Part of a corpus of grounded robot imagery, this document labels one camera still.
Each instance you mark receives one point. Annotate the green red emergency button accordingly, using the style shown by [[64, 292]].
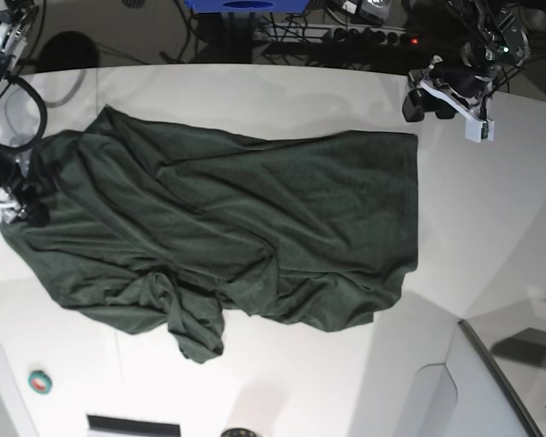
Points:
[[40, 382]]

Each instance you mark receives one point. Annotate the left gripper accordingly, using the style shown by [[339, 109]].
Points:
[[449, 90]]

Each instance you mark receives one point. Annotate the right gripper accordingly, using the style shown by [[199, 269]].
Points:
[[29, 208]]

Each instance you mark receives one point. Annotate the white power strip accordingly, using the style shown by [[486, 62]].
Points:
[[299, 33]]

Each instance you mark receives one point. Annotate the dark green t-shirt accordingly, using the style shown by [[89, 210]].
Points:
[[156, 224]]

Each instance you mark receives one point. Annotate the black round knob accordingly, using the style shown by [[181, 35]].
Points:
[[238, 432]]

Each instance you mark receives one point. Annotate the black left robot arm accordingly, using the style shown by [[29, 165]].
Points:
[[496, 39]]

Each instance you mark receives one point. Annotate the grey monitor frame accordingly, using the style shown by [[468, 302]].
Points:
[[524, 417]]

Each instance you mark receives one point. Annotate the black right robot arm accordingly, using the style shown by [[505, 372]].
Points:
[[16, 21]]

